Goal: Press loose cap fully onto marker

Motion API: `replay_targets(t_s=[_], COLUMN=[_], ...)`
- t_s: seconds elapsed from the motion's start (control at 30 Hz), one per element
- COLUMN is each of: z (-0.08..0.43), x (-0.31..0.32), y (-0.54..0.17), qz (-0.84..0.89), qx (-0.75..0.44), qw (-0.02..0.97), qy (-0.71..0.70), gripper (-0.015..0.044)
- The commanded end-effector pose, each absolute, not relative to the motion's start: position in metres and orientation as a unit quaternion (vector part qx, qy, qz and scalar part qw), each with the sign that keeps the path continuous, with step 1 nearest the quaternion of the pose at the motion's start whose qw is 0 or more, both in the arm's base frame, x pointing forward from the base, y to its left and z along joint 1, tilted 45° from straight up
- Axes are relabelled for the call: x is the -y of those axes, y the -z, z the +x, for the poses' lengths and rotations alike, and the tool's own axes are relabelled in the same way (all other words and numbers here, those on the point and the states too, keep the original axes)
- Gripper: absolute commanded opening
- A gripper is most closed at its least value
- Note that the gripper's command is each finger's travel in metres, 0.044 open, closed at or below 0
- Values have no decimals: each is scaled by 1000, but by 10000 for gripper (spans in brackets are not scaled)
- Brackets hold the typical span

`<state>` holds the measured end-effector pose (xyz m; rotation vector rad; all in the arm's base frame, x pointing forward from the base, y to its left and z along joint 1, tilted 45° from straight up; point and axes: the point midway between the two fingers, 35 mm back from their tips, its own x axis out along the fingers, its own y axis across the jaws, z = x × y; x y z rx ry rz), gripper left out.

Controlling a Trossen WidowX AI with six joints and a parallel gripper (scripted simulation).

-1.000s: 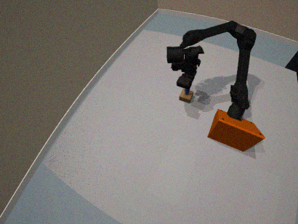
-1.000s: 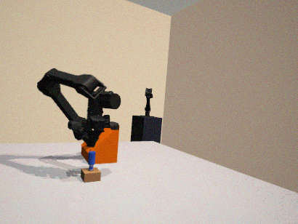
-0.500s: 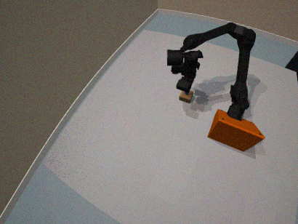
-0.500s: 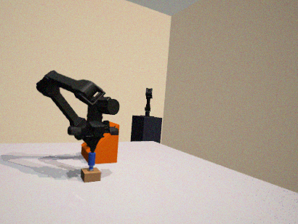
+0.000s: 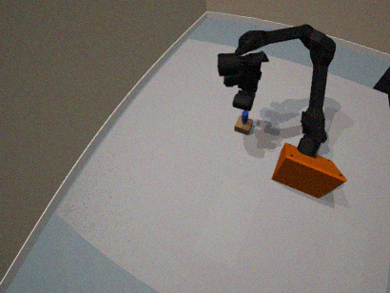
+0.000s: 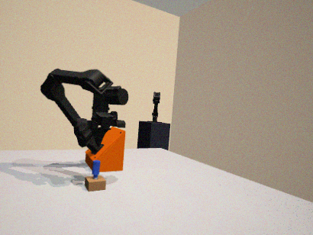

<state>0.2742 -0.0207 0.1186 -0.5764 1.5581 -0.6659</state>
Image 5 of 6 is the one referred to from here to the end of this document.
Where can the blue cylinder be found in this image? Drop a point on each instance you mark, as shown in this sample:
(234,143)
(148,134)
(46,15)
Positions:
(245,116)

